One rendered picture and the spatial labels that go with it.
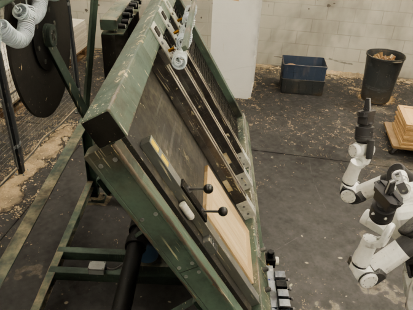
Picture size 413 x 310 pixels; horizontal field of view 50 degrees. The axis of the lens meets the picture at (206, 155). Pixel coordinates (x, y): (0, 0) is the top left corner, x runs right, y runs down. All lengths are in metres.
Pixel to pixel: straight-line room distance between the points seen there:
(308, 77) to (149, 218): 5.11
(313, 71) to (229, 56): 1.21
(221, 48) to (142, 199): 4.62
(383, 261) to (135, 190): 1.10
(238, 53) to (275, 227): 2.74
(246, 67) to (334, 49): 1.87
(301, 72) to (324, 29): 1.13
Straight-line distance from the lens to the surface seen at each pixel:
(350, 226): 4.11
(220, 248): 1.87
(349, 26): 7.27
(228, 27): 5.82
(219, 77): 3.47
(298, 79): 6.36
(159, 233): 1.50
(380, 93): 6.47
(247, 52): 5.89
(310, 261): 3.68
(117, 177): 1.38
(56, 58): 2.34
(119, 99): 1.35
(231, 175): 2.36
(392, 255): 2.01
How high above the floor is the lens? 2.51
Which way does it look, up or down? 32 degrees down
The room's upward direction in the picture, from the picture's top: 3 degrees clockwise
